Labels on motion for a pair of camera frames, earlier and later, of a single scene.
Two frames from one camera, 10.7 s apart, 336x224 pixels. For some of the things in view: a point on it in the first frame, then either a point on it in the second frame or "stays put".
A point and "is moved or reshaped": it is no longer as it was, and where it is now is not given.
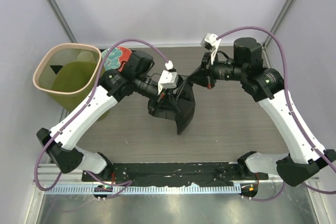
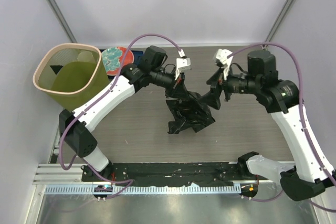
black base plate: [176, 173] stays put
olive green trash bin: [67, 73] stays put
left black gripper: [165, 102] to [178, 89]
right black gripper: [206, 76] to [217, 82]
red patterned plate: [116, 58] stays put
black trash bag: [186, 100] is moved or reshaped
